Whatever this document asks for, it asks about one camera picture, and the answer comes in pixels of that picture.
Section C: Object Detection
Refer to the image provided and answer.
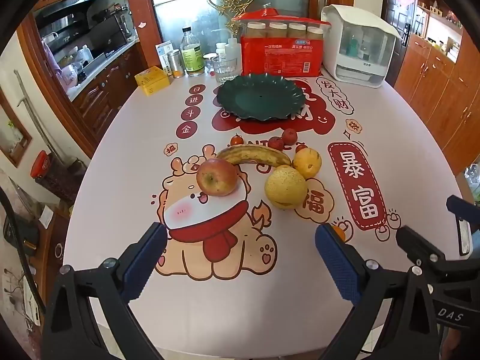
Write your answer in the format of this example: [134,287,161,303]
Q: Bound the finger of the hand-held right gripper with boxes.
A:
[396,226,448,275]
[446,195,480,230]

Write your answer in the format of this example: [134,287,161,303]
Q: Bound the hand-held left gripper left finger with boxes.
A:
[41,222,168,360]

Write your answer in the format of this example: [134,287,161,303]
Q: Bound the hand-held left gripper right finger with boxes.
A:
[314,223,440,360]

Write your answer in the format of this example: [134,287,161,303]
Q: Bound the rough-skinned yellow pear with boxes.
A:
[264,166,309,211]

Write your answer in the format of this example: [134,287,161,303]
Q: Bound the smooth yellow pear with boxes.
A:
[292,148,322,179]

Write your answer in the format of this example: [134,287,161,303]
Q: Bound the red apple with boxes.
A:
[196,158,239,197]

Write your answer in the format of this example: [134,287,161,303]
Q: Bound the spotted ripe banana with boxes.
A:
[216,144,292,168]

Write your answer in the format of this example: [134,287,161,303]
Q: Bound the dark green scalloped plate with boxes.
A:
[216,75,306,122]

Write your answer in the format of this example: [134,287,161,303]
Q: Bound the clear plastic bottle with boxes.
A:
[465,165,480,199]

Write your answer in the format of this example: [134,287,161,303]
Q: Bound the printed cartoon tablecloth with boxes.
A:
[62,69,473,360]

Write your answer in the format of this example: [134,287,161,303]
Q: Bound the tall wooden cabinet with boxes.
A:
[394,34,480,175]

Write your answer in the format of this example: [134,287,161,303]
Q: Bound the wooden kitchen base cabinet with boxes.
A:
[71,39,145,158]

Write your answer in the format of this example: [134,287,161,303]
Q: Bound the metal pole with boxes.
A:
[15,69,64,162]

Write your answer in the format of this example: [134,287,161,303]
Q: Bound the yellow box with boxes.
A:
[134,66,170,96]

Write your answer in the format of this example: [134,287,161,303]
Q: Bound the white countertop appliance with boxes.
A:
[320,4,402,89]

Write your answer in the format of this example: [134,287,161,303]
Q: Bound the dark wooden door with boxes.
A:
[382,0,417,46]

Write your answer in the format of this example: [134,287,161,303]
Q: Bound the small metal tin can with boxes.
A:
[167,49,185,79]

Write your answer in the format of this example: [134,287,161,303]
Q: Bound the pinkish white kitchen appliance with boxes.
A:
[60,64,81,87]

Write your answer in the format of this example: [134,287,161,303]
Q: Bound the clear glass cup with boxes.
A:
[212,57,240,83]

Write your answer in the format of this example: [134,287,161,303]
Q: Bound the clear bottle green label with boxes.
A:
[180,26,206,77]

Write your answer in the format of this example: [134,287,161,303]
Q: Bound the white carton box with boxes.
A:
[155,41,174,76]

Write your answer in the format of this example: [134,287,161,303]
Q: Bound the red paper cup packet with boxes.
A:
[240,37,324,77]

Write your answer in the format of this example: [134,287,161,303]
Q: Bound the red plastic basket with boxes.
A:
[231,11,332,31]

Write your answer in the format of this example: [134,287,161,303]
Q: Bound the kitchen range hood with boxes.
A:
[37,0,102,19]

